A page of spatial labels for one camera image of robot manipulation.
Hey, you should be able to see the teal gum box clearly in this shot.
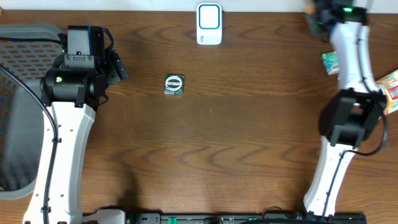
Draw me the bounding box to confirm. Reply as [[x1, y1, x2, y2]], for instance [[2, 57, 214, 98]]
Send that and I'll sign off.
[[321, 52, 339, 75]]

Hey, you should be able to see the round black white container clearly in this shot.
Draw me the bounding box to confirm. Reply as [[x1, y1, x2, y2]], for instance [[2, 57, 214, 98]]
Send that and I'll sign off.
[[164, 75, 185, 95]]

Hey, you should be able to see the cream snack bag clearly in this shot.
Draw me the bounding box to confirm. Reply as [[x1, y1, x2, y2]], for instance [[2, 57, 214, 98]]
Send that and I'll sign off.
[[376, 70, 398, 115]]

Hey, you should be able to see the orange snack packet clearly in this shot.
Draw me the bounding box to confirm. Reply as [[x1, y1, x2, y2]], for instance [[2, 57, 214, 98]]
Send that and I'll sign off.
[[304, 3, 316, 15]]

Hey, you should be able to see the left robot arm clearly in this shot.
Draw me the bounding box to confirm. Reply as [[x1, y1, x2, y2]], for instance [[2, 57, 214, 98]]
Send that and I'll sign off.
[[23, 26, 128, 224]]

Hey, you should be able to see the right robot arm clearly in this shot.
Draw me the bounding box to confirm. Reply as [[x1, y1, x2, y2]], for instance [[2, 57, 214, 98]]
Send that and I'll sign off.
[[303, 0, 388, 223]]

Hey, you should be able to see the white barcode scanner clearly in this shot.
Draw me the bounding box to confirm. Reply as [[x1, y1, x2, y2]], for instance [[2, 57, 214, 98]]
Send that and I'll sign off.
[[196, 2, 223, 45]]

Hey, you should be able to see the grey plastic shopping basket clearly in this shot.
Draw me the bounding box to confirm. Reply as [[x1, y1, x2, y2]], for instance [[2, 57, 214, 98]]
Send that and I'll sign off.
[[1, 24, 63, 200]]

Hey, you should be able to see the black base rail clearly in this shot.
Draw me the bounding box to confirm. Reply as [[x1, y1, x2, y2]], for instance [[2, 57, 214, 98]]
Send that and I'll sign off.
[[83, 212, 368, 224]]

